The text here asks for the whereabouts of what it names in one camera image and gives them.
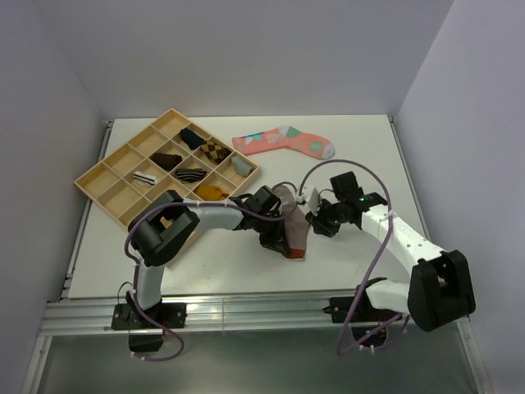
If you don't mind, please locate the pink patterned sock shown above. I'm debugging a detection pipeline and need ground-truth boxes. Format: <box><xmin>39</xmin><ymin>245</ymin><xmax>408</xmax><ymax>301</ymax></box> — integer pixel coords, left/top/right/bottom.
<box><xmin>231</xmin><ymin>126</ymin><xmax>336</xmax><ymax>160</ymax></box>

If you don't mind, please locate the grey rolled sock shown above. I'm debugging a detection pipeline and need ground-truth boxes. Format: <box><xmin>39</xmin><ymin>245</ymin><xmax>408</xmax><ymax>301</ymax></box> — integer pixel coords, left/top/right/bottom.
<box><xmin>231</xmin><ymin>155</ymin><xmax>253</xmax><ymax>177</ymax></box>

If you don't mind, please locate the aluminium frame rail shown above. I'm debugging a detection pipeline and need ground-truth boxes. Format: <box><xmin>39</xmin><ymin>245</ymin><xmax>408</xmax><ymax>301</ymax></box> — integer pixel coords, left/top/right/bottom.
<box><xmin>39</xmin><ymin>289</ymin><xmax>471</xmax><ymax>336</ymax></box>

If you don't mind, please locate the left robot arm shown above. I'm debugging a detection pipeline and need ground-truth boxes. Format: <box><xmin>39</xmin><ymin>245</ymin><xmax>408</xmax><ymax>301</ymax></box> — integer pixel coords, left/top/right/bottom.
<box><xmin>125</xmin><ymin>186</ymin><xmax>290</xmax><ymax>328</ymax></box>

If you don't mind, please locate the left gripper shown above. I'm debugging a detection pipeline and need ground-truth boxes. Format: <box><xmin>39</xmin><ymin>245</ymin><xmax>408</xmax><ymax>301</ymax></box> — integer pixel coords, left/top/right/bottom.
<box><xmin>253</xmin><ymin>212</ymin><xmax>290</xmax><ymax>256</ymax></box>

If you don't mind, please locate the white sock with black stripes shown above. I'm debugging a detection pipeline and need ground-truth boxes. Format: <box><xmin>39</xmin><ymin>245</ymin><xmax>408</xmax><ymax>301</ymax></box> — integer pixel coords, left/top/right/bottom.
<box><xmin>132</xmin><ymin>171</ymin><xmax>159</xmax><ymax>186</ymax></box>

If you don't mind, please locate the brown argyle rolled sock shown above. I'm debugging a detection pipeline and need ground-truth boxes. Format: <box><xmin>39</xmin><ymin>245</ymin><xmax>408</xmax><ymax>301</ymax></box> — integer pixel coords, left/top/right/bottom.
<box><xmin>199</xmin><ymin>140</ymin><xmax>231</xmax><ymax>164</ymax></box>

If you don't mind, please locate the wooden divided tray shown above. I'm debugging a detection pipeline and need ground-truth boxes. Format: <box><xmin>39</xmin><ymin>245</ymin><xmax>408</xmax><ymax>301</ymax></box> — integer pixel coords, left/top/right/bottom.
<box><xmin>74</xmin><ymin>109</ymin><xmax>262</xmax><ymax>270</ymax></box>

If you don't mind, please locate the mustard yellow rolled sock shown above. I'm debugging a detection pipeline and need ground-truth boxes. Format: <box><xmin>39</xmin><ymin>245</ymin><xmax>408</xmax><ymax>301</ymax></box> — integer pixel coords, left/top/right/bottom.
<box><xmin>195</xmin><ymin>185</ymin><xmax>229</xmax><ymax>201</ymax></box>

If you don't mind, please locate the dark brown rolled sock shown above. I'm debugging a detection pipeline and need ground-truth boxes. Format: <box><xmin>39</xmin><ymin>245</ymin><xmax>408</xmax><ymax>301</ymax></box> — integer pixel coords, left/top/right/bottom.
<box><xmin>150</xmin><ymin>152</ymin><xmax>183</xmax><ymax>172</ymax></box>

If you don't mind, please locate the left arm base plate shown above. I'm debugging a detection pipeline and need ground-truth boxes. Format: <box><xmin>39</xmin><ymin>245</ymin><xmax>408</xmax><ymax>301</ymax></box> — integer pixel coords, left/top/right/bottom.
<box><xmin>111</xmin><ymin>302</ymin><xmax>187</xmax><ymax>331</ymax></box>

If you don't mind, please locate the dark teal rolled sock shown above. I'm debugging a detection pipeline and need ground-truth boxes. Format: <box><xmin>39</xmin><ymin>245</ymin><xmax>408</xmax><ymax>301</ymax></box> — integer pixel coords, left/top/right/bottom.
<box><xmin>180</xmin><ymin>127</ymin><xmax>206</xmax><ymax>150</ymax></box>

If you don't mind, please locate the taupe sock with red stripes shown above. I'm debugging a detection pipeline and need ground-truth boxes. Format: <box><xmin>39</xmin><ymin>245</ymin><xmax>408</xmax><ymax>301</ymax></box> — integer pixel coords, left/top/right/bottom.
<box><xmin>273</xmin><ymin>185</ymin><xmax>310</xmax><ymax>259</ymax></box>

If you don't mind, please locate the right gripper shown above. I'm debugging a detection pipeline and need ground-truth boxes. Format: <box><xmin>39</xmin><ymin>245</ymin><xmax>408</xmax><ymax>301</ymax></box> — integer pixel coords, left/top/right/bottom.
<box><xmin>305</xmin><ymin>196</ymin><xmax>345</xmax><ymax>238</ymax></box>

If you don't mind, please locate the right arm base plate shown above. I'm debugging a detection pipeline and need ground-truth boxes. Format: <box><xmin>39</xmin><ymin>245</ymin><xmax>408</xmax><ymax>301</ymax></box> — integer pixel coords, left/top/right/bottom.
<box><xmin>322</xmin><ymin>295</ymin><xmax>396</xmax><ymax>323</ymax></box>

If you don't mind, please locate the black white striped rolled sock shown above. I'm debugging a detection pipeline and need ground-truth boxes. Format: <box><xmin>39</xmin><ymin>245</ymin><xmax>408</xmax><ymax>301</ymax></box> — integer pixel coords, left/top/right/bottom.
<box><xmin>175</xmin><ymin>168</ymin><xmax>208</xmax><ymax>183</ymax></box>

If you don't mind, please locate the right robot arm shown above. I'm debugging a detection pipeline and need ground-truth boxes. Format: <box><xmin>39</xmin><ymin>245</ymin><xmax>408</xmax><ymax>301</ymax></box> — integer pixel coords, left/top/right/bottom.
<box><xmin>306</xmin><ymin>172</ymin><xmax>476</xmax><ymax>332</ymax></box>

